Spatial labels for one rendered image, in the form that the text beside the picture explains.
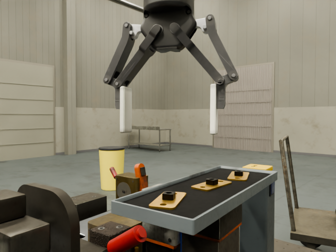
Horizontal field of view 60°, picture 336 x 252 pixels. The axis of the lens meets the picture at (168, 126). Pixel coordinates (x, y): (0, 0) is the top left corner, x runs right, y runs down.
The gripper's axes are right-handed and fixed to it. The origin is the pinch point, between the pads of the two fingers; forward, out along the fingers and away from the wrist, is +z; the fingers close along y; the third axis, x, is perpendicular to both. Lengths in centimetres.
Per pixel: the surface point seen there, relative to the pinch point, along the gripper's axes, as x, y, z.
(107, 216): -12.3, 16.4, 19.2
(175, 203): 1.8, -1.7, 11.0
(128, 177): -58, 32, 21
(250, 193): -9.8, -12.0, 11.6
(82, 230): -22.1, 28.5, 27.1
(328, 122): -985, -247, 7
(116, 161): -415, 212, 73
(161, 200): 0.8, 0.8, 11.0
